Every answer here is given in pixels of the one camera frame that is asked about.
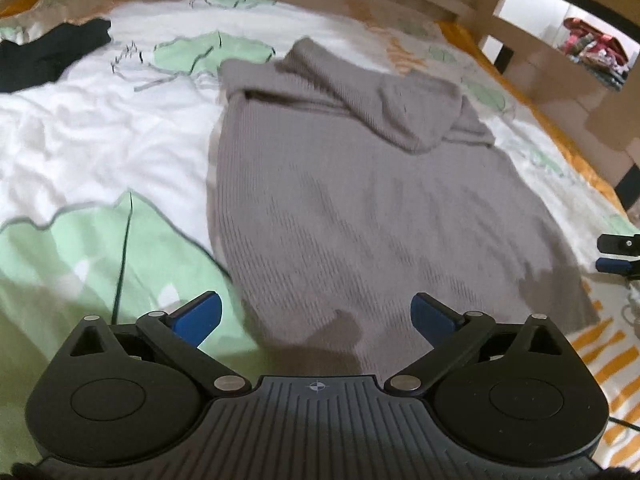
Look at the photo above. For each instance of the leaf print white orange duvet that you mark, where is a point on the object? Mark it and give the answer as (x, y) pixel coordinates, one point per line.
(100, 160)

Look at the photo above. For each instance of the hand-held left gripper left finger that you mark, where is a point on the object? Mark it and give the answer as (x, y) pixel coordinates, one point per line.
(197, 320)

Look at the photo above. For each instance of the black folded cloth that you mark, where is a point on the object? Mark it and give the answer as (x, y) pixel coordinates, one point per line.
(45, 57)

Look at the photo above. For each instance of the leaf print pillow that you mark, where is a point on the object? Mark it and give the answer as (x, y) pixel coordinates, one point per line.
(65, 5)

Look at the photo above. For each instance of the grey knit hoodie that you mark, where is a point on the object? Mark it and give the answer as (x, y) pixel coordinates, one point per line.
(380, 200)

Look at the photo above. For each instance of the wooden bed frame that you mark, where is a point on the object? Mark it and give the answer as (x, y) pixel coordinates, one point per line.
(550, 75)

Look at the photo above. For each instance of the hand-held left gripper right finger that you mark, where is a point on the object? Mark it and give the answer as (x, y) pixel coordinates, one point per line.
(432, 317)

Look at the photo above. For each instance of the red patterned clothes pile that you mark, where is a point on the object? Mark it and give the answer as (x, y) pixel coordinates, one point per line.
(595, 50)

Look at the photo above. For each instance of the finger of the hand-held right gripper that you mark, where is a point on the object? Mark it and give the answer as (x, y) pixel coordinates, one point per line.
(617, 244)
(610, 265)

